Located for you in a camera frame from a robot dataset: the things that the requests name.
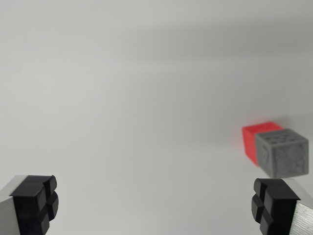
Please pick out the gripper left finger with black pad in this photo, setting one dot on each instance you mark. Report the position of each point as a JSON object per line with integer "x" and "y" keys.
{"x": 29, "y": 205}

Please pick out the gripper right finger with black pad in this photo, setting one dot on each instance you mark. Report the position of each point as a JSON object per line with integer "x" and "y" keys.
{"x": 281, "y": 208}

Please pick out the grey embossed rubber cube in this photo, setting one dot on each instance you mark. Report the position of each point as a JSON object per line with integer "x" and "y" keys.
{"x": 283, "y": 153}

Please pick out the red embossed rubber cube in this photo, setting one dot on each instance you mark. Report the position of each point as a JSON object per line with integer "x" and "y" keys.
{"x": 252, "y": 142}

